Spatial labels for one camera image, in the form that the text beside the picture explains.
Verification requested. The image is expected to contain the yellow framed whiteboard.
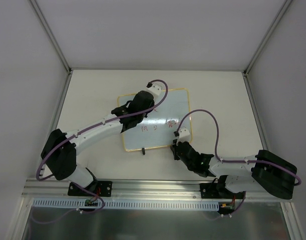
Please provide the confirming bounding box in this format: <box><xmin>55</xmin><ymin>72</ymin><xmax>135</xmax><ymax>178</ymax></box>
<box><xmin>122</xmin><ymin>88</ymin><xmax>192</xmax><ymax>152</ymax></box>

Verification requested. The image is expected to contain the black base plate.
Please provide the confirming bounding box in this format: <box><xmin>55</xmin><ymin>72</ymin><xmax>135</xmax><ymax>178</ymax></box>
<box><xmin>68</xmin><ymin>180</ymin><xmax>112</xmax><ymax>197</ymax></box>
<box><xmin>199</xmin><ymin>182</ymin><xmax>245</xmax><ymax>200</ymax></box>

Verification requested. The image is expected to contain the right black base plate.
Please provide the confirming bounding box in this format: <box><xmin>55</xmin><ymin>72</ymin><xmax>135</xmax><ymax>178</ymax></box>
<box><xmin>199</xmin><ymin>182</ymin><xmax>245</xmax><ymax>200</ymax></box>

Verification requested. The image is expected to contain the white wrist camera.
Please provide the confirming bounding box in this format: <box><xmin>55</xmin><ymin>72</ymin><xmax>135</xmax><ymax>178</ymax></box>
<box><xmin>174</xmin><ymin>127</ymin><xmax>191</xmax><ymax>141</ymax></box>
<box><xmin>146</xmin><ymin>82</ymin><xmax>162</xmax><ymax>97</ymax></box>

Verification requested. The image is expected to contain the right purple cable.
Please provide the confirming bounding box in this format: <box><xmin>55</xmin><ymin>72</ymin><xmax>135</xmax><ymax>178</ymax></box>
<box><xmin>176</xmin><ymin>108</ymin><xmax>302</xmax><ymax>221</ymax></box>

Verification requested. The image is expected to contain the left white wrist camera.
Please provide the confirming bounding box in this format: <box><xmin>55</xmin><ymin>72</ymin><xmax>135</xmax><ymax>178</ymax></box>
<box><xmin>146</xmin><ymin>82</ymin><xmax>162</xmax><ymax>97</ymax></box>

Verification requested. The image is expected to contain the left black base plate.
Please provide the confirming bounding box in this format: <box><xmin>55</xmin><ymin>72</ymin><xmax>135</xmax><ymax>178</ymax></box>
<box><xmin>68</xmin><ymin>180</ymin><xmax>112</xmax><ymax>197</ymax></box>

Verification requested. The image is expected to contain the aluminium frame post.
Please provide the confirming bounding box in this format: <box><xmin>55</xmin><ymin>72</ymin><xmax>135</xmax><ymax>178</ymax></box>
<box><xmin>244</xmin><ymin>0</ymin><xmax>293</xmax><ymax>75</ymax></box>
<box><xmin>30</xmin><ymin>0</ymin><xmax>73</xmax><ymax>73</ymax></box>

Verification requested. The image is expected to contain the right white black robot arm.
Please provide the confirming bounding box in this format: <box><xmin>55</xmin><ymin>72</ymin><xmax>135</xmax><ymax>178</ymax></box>
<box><xmin>170</xmin><ymin>139</ymin><xmax>300</xmax><ymax>200</ymax></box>

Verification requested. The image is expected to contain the right aluminium frame post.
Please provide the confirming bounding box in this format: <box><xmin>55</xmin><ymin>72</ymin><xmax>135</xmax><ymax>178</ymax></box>
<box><xmin>244</xmin><ymin>0</ymin><xmax>293</xmax><ymax>75</ymax></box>

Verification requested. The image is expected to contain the white slotted cable duct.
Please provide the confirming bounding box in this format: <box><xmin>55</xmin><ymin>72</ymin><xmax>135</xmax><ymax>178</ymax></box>
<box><xmin>32</xmin><ymin>198</ymin><xmax>219</xmax><ymax>212</ymax></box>

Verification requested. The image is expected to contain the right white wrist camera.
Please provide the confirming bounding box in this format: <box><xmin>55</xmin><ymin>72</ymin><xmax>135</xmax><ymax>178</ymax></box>
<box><xmin>174</xmin><ymin>127</ymin><xmax>191</xmax><ymax>141</ymax></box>

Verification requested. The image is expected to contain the purple cable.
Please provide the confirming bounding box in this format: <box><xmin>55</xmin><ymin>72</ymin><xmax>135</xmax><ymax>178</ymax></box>
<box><xmin>30</xmin><ymin>78</ymin><xmax>168</xmax><ymax>225</ymax></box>
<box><xmin>176</xmin><ymin>108</ymin><xmax>302</xmax><ymax>221</ymax></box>

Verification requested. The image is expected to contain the aluminium mounting rail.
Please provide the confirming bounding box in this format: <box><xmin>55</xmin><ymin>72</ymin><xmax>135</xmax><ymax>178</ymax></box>
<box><xmin>21</xmin><ymin>177</ymin><xmax>293</xmax><ymax>201</ymax></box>

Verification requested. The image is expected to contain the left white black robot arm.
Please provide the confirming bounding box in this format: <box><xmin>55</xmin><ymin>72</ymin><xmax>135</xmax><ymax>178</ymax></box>
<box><xmin>41</xmin><ymin>89</ymin><xmax>160</xmax><ymax>197</ymax></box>

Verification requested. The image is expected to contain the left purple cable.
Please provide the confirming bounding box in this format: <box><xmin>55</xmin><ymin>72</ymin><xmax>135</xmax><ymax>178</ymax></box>
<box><xmin>30</xmin><ymin>78</ymin><xmax>168</xmax><ymax>225</ymax></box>

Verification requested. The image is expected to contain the left aluminium frame post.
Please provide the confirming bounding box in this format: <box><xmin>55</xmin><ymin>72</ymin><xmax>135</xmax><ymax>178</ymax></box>
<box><xmin>30</xmin><ymin>0</ymin><xmax>73</xmax><ymax>73</ymax></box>

